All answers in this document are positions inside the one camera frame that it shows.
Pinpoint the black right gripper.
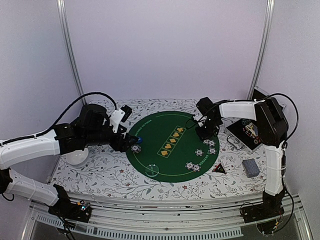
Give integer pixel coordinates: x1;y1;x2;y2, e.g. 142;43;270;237
194;117;220;141

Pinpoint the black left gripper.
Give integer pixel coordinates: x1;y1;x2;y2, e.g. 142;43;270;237
84;120;139;152

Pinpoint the blue small blind button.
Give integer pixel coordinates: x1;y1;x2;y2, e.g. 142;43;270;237
136;137;143;145

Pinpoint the stack of poker chips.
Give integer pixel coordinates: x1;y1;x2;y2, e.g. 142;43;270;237
130;144;142;154

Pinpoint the clear round dealer button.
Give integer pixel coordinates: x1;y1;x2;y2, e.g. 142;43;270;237
145;164;160;178

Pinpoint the black red triangular card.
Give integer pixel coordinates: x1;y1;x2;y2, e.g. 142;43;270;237
212;163;227;174

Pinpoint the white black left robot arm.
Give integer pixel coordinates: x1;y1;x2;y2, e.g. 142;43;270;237
0;104;139;217

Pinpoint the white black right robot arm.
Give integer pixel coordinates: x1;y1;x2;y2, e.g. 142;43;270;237
192;93;291;218

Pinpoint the aluminium poker chip case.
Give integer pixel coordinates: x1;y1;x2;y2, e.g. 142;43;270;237
226;86;287;154

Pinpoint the round green poker mat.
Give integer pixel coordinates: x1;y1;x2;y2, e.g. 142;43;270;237
126;111;220;183

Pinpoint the floral patterned tablecloth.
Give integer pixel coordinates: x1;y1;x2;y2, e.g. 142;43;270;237
51;99;267;201

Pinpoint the deck of playing cards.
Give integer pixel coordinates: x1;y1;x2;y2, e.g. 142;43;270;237
242;158;260;178

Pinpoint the white ceramic bowl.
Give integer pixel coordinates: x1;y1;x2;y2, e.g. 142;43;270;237
65;148;89;166

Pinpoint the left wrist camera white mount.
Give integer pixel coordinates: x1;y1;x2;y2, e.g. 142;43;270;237
109;105;132;133

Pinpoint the aluminium front rail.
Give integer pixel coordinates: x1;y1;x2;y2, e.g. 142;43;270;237
22;192;313;240

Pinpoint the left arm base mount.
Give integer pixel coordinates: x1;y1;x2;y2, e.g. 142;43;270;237
48;198;92;223

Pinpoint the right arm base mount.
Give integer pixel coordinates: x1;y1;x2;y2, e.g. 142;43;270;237
239;202;285;236

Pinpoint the right aluminium frame post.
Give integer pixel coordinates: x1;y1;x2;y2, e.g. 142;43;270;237
246;0;275;99

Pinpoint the aluminium frame post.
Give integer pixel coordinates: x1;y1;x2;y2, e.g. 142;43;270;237
246;0;275;99
56;0;84;96

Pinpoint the left aluminium frame post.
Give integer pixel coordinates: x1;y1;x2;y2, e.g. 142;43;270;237
56;0;84;96

